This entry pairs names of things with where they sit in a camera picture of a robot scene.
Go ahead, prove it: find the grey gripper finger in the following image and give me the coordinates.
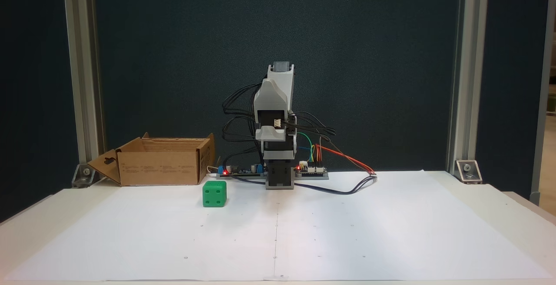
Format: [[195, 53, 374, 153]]
[[274, 79, 290, 103], [254, 79, 275, 103]]

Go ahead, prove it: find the green die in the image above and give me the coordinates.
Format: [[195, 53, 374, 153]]
[[203, 181, 228, 208]]

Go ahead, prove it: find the blue circuit board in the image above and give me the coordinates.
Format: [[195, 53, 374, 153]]
[[216, 162, 266, 179]]

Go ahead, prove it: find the dark partition panel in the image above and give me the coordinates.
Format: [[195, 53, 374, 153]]
[[93, 0, 462, 173], [0, 0, 81, 224], [476, 0, 549, 199]]

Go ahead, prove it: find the open cardboard box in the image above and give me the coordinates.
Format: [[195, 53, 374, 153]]
[[87, 133, 216, 186]]

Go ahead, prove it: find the white paper sheet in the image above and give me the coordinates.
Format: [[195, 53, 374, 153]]
[[4, 170, 552, 282]]

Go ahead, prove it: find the black servo cable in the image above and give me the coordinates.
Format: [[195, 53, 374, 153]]
[[222, 83, 264, 166], [287, 111, 336, 138]]

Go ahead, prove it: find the green jumper wire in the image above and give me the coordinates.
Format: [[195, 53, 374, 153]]
[[297, 133, 315, 164]]

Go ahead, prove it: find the brown jumper wire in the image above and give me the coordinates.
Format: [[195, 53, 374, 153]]
[[320, 136, 375, 174]]

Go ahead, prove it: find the circuit board with jumper wires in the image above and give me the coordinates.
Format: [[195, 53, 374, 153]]
[[295, 161, 329, 180]]

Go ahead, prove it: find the orange jumper wire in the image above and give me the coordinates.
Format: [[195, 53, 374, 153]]
[[316, 145, 377, 176]]

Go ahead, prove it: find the dark cable with white connector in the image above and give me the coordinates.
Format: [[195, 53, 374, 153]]
[[234, 173, 377, 195]]

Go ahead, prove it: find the aluminium frame post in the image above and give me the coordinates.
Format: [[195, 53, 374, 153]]
[[447, 0, 490, 175], [62, 0, 106, 177]]

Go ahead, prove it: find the metal corner bracket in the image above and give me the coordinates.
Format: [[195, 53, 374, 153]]
[[72, 163, 96, 189], [455, 160, 483, 185]]

